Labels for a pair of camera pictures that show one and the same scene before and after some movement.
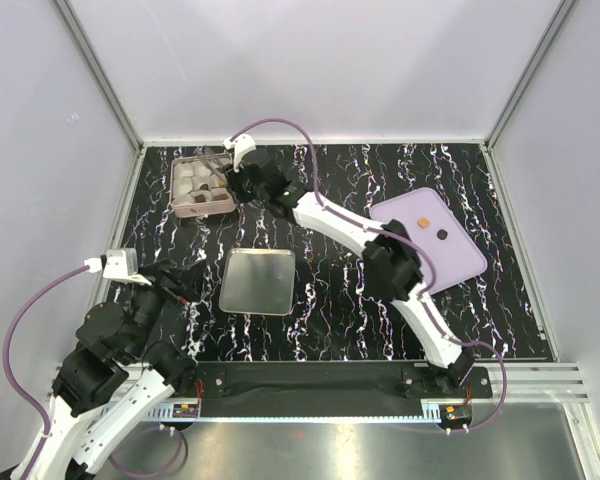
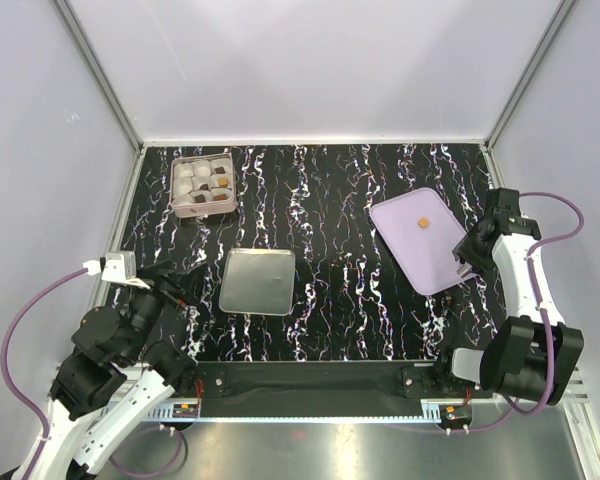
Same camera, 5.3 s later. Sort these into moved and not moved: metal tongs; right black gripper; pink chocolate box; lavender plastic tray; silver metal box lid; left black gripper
Moved: right black gripper; metal tongs
Not moved: silver metal box lid; pink chocolate box; lavender plastic tray; left black gripper
